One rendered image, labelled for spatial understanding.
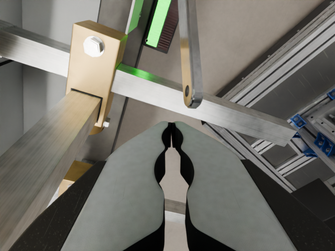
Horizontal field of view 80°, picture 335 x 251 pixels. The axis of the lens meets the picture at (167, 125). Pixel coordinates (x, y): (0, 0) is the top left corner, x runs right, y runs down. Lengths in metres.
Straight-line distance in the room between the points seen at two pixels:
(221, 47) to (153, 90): 0.89
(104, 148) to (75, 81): 0.25
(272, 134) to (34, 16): 0.48
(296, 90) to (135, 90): 0.92
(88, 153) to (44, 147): 0.33
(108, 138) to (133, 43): 0.21
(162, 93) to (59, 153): 0.14
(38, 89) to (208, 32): 0.80
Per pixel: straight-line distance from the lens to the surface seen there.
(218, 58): 1.13
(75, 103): 0.24
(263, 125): 0.31
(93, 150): 0.50
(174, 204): 0.45
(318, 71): 1.12
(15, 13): 0.52
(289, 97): 1.10
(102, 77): 0.25
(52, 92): 0.55
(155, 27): 0.37
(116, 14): 0.38
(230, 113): 0.28
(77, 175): 0.40
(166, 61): 1.10
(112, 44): 0.24
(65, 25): 0.49
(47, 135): 0.19
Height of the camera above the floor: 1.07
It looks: 59 degrees down
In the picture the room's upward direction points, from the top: 179 degrees clockwise
